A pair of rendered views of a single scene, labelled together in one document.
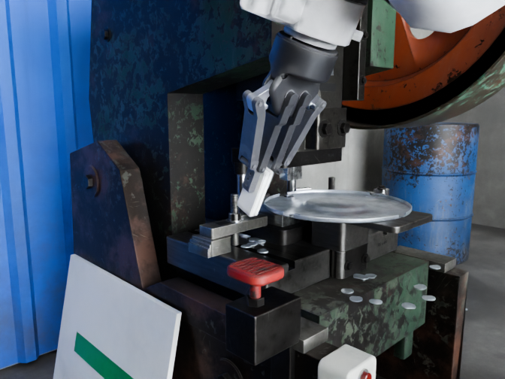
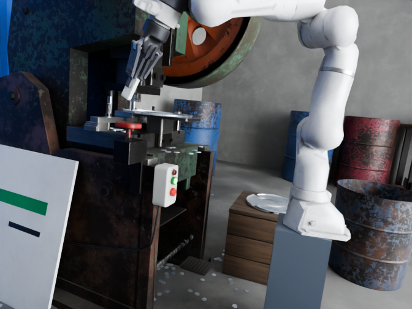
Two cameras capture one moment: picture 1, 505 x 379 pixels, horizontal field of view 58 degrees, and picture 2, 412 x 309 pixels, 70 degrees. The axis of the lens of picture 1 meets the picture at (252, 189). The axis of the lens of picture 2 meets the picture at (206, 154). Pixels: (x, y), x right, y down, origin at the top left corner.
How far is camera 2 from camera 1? 0.38 m
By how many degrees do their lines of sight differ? 23
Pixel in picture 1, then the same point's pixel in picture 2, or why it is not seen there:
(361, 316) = (170, 161)
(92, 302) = (10, 168)
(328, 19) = (168, 16)
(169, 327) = (71, 169)
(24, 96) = not seen: outside the picture
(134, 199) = (45, 105)
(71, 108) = not seen: outside the picture
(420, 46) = (197, 48)
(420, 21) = (202, 21)
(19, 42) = not seen: outside the picture
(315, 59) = (162, 31)
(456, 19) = (213, 22)
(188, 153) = (79, 83)
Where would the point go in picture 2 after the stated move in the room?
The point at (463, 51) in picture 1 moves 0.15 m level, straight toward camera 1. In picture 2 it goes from (214, 52) to (215, 46)
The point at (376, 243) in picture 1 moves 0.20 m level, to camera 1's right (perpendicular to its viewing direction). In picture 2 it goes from (175, 136) to (214, 138)
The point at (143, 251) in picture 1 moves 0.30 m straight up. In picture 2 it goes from (50, 134) to (51, 56)
